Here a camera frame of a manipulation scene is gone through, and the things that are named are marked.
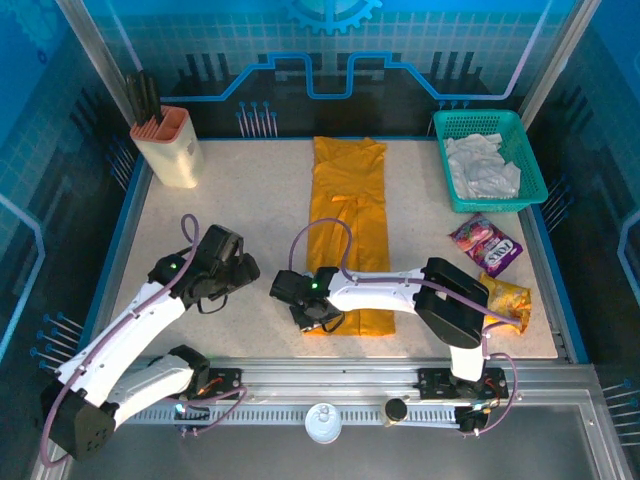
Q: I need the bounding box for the purple candy bag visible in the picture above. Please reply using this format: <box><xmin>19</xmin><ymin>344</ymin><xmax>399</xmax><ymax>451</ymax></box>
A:
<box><xmin>448</xmin><ymin>212</ymin><xmax>524</xmax><ymax>279</ymax></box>

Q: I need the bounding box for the white t-shirt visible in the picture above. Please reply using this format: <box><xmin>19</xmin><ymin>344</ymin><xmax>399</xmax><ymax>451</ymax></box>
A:
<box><xmin>443</xmin><ymin>132</ymin><xmax>522</xmax><ymax>200</ymax></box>

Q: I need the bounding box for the black connector module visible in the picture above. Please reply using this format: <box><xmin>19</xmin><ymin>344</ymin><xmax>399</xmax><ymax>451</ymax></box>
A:
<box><xmin>455</xmin><ymin>403</ymin><xmax>489</xmax><ymax>437</ymax></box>
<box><xmin>172</xmin><ymin>397</ymin><xmax>211</xmax><ymax>437</ymax></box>

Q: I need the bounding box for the teal plastic basket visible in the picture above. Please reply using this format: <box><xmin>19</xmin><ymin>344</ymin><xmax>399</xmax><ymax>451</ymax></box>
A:
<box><xmin>432</xmin><ymin>108</ymin><xmax>549</xmax><ymax>214</ymax></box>

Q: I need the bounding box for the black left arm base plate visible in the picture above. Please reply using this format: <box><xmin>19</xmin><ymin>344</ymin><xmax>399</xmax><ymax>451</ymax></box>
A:
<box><xmin>197</xmin><ymin>367</ymin><xmax>243</xmax><ymax>401</ymax></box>

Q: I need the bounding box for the aluminium frame rail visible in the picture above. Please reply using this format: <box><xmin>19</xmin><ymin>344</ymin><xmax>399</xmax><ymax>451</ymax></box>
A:
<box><xmin>59</xmin><ymin>357</ymin><xmax>601</xmax><ymax>402</ymax></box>

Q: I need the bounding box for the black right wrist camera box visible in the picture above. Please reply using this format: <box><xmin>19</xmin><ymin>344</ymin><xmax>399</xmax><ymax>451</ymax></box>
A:
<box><xmin>269</xmin><ymin>269</ymin><xmax>307</xmax><ymax>302</ymax></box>

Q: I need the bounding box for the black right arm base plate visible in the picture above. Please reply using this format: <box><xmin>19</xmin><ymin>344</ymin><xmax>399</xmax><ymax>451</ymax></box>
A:
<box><xmin>417</xmin><ymin>367</ymin><xmax>509</xmax><ymax>401</ymax></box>

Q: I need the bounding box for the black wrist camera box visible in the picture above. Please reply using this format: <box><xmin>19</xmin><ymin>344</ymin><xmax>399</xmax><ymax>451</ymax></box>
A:
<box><xmin>198</xmin><ymin>223</ymin><xmax>245</xmax><ymax>262</ymax></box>
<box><xmin>269</xmin><ymin>269</ymin><xmax>307</xmax><ymax>302</ymax></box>

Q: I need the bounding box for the yellow snack bag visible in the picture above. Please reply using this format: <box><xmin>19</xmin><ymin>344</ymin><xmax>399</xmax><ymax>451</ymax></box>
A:
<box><xmin>478</xmin><ymin>272</ymin><xmax>533</xmax><ymax>337</ymax></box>

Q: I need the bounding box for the white round can lid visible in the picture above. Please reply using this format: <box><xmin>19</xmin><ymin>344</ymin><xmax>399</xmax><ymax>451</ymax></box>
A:
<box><xmin>304</xmin><ymin>402</ymin><xmax>344</xmax><ymax>445</ymax></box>

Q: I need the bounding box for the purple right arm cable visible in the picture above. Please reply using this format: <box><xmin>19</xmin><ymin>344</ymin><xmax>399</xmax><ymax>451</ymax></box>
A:
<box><xmin>288</xmin><ymin>217</ymin><xmax>520</xmax><ymax>437</ymax></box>

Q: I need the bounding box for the slotted grey cable duct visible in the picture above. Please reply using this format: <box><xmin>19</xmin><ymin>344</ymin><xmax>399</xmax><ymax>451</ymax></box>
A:
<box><xmin>119</xmin><ymin>406</ymin><xmax>464</xmax><ymax>424</ymax></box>

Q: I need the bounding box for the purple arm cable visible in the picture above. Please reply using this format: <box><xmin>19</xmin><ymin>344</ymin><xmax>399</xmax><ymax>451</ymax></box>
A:
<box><xmin>288</xmin><ymin>217</ymin><xmax>520</xmax><ymax>437</ymax></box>
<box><xmin>39</xmin><ymin>213</ymin><xmax>250</xmax><ymax>469</ymax></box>

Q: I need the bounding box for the cream knife block orange top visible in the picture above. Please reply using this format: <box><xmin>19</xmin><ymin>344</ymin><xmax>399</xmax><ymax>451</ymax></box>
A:
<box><xmin>129</xmin><ymin>105</ymin><xmax>206</xmax><ymax>190</ymax></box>

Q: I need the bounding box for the yellow t-shirt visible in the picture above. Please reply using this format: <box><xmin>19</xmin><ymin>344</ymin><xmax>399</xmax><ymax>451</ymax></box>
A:
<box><xmin>305</xmin><ymin>135</ymin><xmax>396</xmax><ymax>337</ymax></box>

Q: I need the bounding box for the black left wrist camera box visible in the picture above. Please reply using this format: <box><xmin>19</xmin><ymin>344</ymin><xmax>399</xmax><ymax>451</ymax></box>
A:
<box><xmin>198</xmin><ymin>223</ymin><xmax>245</xmax><ymax>262</ymax></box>

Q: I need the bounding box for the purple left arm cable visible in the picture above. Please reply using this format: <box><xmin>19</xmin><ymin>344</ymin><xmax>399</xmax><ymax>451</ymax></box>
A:
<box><xmin>39</xmin><ymin>213</ymin><xmax>250</xmax><ymax>469</ymax></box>

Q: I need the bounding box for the aluminium frame post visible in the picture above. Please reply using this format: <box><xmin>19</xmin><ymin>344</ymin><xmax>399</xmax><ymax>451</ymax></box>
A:
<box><xmin>53</xmin><ymin>0</ymin><xmax>146</xmax><ymax>127</ymax></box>
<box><xmin>517</xmin><ymin>0</ymin><xmax>604</xmax><ymax>119</ymax></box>

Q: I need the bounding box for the black knob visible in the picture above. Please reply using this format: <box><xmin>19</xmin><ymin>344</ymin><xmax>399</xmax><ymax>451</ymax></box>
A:
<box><xmin>383</xmin><ymin>397</ymin><xmax>409</xmax><ymax>429</ymax></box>

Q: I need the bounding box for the black knife handle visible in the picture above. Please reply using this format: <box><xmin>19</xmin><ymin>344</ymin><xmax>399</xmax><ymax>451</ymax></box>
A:
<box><xmin>136</xmin><ymin>71</ymin><xmax>152</xmax><ymax>125</ymax></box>
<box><xmin>125</xmin><ymin>76</ymin><xmax>142</xmax><ymax>125</ymax></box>
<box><xmin>146</xmin><ymin>73</ymin><xmax>164</xmax><ymax>124</ymax></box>

